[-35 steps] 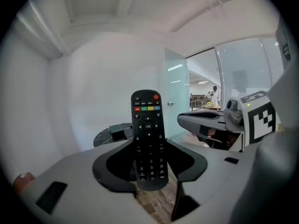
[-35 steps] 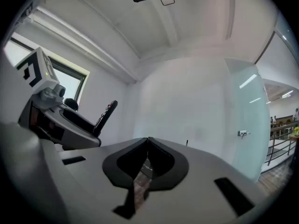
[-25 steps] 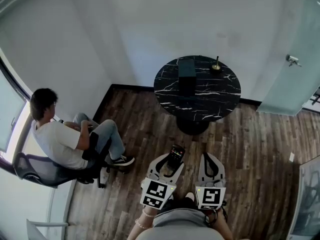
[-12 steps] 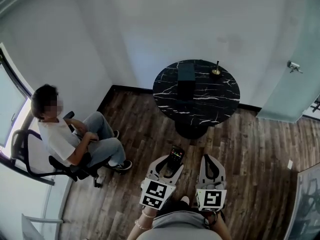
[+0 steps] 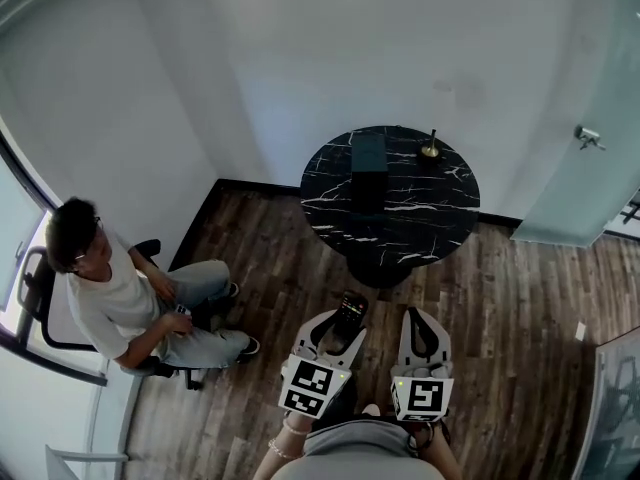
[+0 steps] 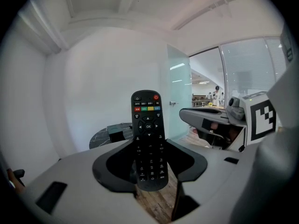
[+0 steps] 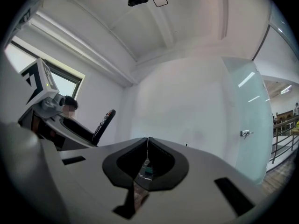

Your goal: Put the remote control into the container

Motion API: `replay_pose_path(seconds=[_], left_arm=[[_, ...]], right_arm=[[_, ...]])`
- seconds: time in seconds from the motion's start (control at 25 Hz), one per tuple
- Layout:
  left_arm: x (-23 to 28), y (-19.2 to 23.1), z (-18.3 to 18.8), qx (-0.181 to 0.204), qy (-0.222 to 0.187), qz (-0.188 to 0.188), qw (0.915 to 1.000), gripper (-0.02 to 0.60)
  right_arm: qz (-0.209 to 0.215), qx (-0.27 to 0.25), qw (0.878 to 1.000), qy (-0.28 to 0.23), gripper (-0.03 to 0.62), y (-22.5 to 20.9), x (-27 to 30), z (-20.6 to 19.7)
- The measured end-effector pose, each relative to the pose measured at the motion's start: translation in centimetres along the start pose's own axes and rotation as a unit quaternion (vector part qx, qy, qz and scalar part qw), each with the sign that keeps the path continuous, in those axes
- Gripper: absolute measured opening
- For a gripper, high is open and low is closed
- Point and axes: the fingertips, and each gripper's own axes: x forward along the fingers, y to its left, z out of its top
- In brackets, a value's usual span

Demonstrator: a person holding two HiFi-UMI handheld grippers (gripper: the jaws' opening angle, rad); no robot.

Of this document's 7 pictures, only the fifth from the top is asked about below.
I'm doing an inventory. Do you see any round black marble table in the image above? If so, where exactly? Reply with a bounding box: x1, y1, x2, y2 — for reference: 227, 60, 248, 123
299, 125, 482, 290

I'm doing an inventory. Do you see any person's right forearm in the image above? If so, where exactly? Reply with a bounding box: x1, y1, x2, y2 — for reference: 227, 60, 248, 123
413, 420, 469, 480

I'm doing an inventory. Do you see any person's left forearm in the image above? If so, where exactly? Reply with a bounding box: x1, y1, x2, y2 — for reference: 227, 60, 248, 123
252, 411, 315, 480

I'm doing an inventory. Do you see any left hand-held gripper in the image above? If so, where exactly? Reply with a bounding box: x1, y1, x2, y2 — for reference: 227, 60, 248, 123
278, 310, 367, 421

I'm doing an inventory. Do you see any dark teal box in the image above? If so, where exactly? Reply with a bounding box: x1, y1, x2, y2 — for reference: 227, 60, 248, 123
349, 132, 389, 215

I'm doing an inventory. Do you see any metal door handle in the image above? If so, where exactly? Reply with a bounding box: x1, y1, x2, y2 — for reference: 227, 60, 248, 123
573, 124, 608, 152

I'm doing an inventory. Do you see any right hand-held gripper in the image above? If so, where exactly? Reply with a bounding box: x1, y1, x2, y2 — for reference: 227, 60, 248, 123
389, 306, 455, 423

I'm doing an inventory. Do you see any framed glass panel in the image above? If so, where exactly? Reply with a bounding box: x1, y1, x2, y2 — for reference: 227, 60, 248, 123
569, 325, 640, 480

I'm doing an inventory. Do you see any black wrist band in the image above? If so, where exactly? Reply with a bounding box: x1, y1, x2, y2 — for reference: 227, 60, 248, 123
406, 420, 450, 452

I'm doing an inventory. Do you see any person's grey top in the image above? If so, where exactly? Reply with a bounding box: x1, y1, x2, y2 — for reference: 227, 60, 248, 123
269, 415, 447, 480

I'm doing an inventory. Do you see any black office chair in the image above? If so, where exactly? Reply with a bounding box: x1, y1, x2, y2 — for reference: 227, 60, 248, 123
17, 238, 207, 392

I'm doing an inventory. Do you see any window with black frame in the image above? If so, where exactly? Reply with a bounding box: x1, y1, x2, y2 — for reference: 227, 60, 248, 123
0, 132, 57, 339

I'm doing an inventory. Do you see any white table lamp brass base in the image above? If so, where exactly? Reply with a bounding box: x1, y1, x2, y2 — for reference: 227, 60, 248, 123
417, 127, 442, 160

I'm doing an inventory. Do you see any frosted glass door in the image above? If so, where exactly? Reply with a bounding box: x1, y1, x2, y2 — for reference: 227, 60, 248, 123
509, 0, 640, 249

